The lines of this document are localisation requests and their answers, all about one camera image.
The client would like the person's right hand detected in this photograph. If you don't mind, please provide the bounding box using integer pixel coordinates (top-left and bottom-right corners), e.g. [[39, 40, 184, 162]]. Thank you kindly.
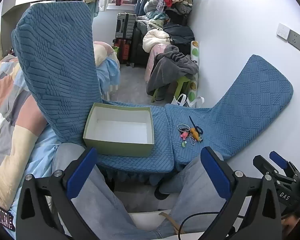
[[281, 216, 300, 240]]

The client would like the white tote bag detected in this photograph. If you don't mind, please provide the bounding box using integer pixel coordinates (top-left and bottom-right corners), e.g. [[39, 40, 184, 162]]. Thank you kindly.
[[171, 94, 205, 108]]

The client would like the dotted white roll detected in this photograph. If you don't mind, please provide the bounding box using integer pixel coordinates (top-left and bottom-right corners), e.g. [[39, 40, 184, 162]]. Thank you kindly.
[[187, 41, 200, 101]]

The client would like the orange carrot hair clip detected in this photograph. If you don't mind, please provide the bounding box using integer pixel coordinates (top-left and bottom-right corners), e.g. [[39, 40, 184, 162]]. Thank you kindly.
[[190, 127, 201, 142]]

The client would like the person's left leg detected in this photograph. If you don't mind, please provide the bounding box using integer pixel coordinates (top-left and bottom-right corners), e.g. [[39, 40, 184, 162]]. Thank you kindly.
[[52, 142, 167, 240]]

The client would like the grey hoodie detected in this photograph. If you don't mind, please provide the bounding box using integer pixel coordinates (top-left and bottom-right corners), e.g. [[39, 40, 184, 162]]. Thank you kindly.
[[147, 45, 199, 96]]

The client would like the cream padded coat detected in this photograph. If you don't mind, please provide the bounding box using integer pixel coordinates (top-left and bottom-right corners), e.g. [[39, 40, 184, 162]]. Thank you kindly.
[[142, 29, 171, 53]]

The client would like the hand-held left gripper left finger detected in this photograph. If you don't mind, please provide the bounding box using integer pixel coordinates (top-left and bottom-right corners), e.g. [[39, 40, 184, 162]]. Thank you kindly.
[[16, 147, 130, 240]]

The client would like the green plastic stool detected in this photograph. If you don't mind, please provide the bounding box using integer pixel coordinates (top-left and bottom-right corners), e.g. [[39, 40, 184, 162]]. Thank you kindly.
[[151, 76, 192, 103]]

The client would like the black cable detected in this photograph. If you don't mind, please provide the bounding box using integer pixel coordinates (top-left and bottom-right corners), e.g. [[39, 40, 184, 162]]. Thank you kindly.
[[178, 212, 221, 240]]

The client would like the black armchair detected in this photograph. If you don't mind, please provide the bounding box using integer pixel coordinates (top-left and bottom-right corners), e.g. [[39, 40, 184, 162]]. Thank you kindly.
[[129, 21, 151, 67]]

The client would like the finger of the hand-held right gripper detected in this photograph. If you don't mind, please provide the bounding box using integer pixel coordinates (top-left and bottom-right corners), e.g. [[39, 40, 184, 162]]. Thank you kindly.
[[252, 154, 294, 188], [269, 151, 300, 180]]

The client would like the brown strap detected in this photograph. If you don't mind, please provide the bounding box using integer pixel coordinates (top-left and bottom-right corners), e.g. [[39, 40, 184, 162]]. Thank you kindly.
[[159, 212, 181, 236]]

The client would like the pile of clothes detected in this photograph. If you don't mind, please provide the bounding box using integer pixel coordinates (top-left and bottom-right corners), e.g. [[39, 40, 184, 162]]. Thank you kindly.
[[136, 0, 192, 28]]

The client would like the person's right leg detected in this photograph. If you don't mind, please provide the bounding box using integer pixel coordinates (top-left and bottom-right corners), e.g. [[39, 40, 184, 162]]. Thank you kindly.
[[156, 152, 232, 240]]

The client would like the cream pink pillow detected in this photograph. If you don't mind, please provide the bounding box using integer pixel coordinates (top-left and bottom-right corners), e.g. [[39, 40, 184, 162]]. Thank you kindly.
[[93, 41, 115, 66]]

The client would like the grey suitcase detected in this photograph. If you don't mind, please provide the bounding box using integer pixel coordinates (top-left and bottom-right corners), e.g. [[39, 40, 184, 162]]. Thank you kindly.
[[116, 13, 137, 40]]

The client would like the dark blue clothing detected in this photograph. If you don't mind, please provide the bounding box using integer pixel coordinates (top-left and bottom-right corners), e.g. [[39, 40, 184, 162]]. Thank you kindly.
[[163, 22, 195, 46]]

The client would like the patchwork quilt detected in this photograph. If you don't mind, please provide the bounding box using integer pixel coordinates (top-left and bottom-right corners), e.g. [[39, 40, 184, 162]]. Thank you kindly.
[[0, 54, 56, 202]]

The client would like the light blue bed sheet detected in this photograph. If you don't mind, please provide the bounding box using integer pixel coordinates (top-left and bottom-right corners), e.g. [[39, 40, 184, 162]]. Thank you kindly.
[[9, 56, 121, 215]]

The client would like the pink folded quilt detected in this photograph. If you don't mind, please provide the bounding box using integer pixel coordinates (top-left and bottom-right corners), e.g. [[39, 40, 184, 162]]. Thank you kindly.
[[144, 44, 176, 81]]

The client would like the blue quilted floor chair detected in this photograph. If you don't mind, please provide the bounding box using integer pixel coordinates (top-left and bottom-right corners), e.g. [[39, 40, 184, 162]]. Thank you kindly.
[[164, 54, 294, 167], [11, 1, 175, 178]]

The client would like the green cardboard box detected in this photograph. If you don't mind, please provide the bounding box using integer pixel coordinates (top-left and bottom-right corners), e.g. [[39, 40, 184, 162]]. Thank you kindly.
[[83, 102, 155, 157]]

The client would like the red suitcase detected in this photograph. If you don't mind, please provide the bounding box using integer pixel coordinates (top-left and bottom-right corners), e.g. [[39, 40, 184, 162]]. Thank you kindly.
[[114, 39, 134, 66]]

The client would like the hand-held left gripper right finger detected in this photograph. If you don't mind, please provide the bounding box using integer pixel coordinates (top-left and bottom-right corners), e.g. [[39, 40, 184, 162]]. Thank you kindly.
[[200, 146, 283, 240]]

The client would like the person's leg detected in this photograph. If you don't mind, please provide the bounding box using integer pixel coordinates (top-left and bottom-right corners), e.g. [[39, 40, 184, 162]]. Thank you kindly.
[[52, 142, 167, 240], [156, 152, 232, 240]]

